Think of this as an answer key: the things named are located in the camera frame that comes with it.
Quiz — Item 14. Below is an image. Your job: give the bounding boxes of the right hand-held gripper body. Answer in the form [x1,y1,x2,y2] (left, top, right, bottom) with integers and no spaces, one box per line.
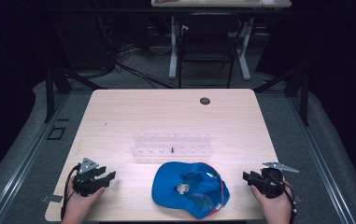
[250,161,300,200]

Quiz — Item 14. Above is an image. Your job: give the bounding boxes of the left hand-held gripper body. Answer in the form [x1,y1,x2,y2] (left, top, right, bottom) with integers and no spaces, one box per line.
[72,157,108,198]

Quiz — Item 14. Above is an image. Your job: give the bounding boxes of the person's left hand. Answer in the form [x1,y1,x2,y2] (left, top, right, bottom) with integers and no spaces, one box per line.
[62,176,107,224]

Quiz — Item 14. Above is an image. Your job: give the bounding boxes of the person's right hand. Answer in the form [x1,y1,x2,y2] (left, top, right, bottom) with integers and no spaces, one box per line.
[249,180,293,224]

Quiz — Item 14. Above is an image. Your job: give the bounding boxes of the grey tape strip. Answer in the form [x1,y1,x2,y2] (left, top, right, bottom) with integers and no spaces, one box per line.
[40,194,64,204]

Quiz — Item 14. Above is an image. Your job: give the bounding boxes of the blue baseball cap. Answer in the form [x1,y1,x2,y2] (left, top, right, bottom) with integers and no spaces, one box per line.
[150,161,231,220]

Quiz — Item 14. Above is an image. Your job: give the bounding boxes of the clear acrylic rack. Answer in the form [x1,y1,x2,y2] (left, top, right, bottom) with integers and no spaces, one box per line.
[130,132,213,159]

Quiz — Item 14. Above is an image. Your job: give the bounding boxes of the black metal stand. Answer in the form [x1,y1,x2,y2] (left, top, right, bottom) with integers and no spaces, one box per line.
[253,55,311,127]
[44,27,108,123]

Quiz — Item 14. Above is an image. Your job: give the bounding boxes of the black chair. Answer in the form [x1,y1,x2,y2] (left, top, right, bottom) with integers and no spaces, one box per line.
[177,13,244,90]

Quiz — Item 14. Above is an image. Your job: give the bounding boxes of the white background desk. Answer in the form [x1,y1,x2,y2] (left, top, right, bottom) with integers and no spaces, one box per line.
[150,0,292,81]

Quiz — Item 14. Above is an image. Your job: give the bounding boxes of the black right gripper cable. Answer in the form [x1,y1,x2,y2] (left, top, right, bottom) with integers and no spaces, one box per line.
[268,173,299,224]

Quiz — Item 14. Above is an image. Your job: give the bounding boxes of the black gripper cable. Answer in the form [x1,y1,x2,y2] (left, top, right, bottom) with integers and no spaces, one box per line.
[268,173,299,224]
[60,164,80,221]

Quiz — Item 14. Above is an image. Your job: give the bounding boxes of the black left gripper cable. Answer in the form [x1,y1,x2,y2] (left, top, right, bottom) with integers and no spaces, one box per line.
[60,164,80,221]

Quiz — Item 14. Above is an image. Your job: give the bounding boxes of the grey metal floor rail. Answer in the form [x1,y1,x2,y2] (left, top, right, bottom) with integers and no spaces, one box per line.
[286,94,356,224]
[0,92,71,224]

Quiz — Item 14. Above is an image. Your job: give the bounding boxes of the black floor cables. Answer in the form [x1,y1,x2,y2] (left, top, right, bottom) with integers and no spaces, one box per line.
[97,18,178,90]

